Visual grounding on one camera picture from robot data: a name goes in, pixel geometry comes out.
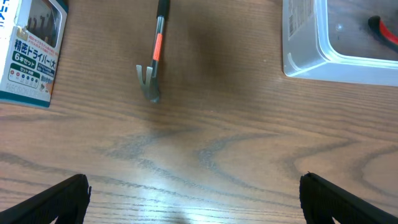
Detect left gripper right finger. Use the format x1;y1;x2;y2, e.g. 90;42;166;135
299;172;397;224

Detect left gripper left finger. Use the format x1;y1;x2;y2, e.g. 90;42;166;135
1;174;91;224

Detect blue white screwdriver set box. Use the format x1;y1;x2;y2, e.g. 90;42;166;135
1;0;68;108

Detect red handled cutting pliers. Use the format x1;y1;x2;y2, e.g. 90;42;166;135
368;16;397;52

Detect clear plastic container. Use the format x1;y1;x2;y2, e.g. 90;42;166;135
282;0;397;86

